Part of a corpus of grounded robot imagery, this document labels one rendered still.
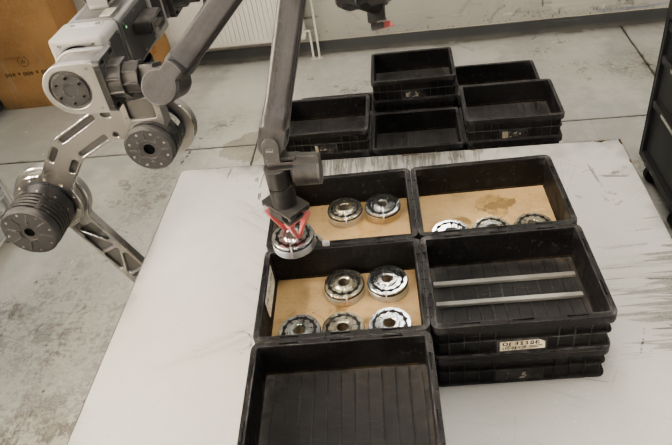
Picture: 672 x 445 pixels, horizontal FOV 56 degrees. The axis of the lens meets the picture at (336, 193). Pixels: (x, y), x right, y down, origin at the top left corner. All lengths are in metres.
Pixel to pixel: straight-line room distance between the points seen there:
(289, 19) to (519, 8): 3.48
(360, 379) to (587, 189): 1.05
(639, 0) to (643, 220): 2.97
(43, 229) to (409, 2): 3.16
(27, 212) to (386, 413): 1.22
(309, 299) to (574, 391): 0.67
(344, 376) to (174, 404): 0.47
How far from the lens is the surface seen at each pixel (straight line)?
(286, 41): 1.32
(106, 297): 3.14
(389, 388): 1.46
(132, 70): 1.41
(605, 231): 2.02
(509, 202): 1.88
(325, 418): 1.44
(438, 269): 1.68
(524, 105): 2.98
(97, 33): 1.51
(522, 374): 1.60
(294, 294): 1.67
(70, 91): 1.48
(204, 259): 2.04
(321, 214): 1.88
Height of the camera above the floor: 2.03
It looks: 38 degrees down
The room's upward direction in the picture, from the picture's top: 9 degrees counter-clockwise
